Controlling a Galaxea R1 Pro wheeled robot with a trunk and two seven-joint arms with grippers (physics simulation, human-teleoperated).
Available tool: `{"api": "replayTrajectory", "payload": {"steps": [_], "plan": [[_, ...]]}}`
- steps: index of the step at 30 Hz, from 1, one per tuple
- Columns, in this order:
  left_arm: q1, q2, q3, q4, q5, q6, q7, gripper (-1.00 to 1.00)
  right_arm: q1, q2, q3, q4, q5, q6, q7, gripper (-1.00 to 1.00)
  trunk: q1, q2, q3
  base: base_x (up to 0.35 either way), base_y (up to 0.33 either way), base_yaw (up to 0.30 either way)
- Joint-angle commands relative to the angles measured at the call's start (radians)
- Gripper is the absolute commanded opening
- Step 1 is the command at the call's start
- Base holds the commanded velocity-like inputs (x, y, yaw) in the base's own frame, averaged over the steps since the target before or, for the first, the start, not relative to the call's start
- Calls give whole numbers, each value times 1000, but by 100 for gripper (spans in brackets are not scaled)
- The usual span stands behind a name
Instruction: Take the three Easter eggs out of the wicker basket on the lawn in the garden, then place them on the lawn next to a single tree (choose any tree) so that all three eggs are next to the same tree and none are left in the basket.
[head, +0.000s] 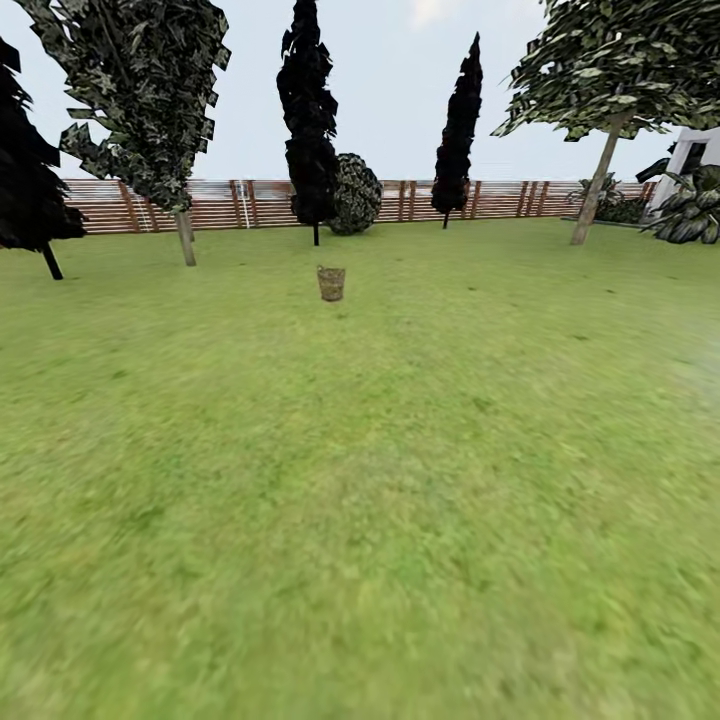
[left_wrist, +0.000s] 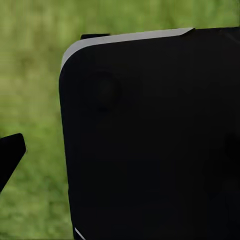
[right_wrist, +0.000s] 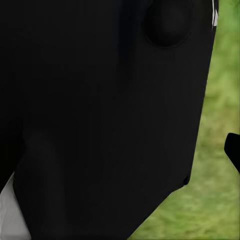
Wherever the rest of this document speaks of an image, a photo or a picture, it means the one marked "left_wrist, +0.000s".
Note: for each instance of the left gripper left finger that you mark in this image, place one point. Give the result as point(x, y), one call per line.
point(12, 149)

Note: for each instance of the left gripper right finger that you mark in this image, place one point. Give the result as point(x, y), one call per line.
point(232, 149)

